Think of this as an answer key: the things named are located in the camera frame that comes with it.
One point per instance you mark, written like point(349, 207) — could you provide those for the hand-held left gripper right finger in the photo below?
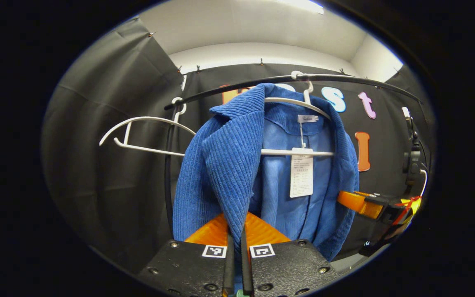
point(245, 264)

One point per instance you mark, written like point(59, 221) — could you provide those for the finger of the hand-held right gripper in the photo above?
point(357, 202)

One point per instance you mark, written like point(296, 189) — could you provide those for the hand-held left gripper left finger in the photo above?
point(230, 264)

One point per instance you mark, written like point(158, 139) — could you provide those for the green laundry hamper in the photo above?
point(241, 293)

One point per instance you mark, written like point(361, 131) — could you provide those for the white plastic clothes hanger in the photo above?
point(146, 119)
point(278, 152)

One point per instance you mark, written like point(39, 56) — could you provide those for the black metal clothes rack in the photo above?
point(344, 77)

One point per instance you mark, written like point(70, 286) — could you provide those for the black backdrop cloth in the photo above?
point(97, 185)

